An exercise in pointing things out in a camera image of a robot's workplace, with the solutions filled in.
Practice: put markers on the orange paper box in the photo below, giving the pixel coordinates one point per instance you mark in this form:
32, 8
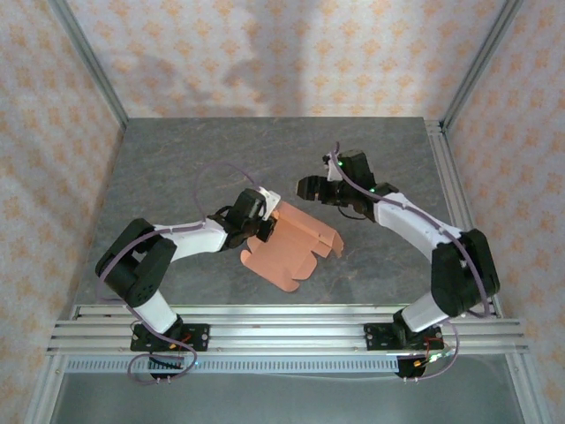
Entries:
287, 256

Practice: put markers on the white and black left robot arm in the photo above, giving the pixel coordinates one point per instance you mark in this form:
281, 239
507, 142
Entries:
154, 313

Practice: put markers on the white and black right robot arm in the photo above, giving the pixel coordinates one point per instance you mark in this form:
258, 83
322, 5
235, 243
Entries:
424, 311

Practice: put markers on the aluminium mounting rails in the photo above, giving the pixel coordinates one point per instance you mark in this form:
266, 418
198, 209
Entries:
287, 329

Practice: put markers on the grey metal panel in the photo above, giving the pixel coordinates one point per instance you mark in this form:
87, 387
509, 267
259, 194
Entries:
282, 397

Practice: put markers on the small lit circuit board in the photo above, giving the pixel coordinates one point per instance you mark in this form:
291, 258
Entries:
437, 356

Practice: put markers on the aluminium side rail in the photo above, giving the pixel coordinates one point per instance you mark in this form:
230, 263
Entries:
446, 176

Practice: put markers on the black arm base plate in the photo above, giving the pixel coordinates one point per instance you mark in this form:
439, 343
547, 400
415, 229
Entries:
375, 338
198, 338

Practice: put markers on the aluminium corner post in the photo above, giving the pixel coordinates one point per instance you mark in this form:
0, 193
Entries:
481, 62
88, 62

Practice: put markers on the aluminium frame leg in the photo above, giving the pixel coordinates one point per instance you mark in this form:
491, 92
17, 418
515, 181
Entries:
42, 388
527, 388

